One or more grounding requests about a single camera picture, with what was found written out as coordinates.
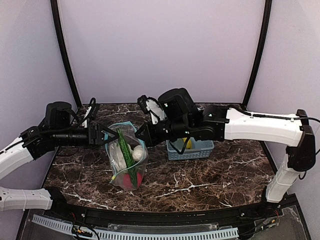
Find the yellow banana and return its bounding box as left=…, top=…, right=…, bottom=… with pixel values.
left=183, top=137, right=192, bottom=149

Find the black frame post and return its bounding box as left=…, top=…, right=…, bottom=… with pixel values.
left=50, top=0, right=82, bottom=109
left=242, top=0, right=273, bottom=109

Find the white cauliflower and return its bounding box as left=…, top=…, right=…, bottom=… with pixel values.
left=109, top=142, right=127, bottom=172

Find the left black frame post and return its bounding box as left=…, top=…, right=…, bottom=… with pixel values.
left=50, top=0, right=82, bottom=109

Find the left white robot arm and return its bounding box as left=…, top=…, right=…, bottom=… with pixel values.
left=0, top=98, right=119, bottom=212

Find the white slotted cable duct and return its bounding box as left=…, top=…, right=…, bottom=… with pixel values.
left=32, top=214, right=239, bottom=240

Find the green cucumber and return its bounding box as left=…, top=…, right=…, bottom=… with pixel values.
left=116, top=128, right=138, bottom=188

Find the right black frame post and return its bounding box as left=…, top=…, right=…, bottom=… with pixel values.
left=242, top=0, right=273, bottom=109

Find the light blue plastic basket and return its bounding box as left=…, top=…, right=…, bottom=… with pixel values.
left=166, top=137, right=215, bottom=161

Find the clear zip top bag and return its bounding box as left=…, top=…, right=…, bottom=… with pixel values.
left=104, top=121, right=149, bottom=191

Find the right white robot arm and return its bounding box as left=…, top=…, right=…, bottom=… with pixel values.
left=135, top=88, right=318, bottom=204

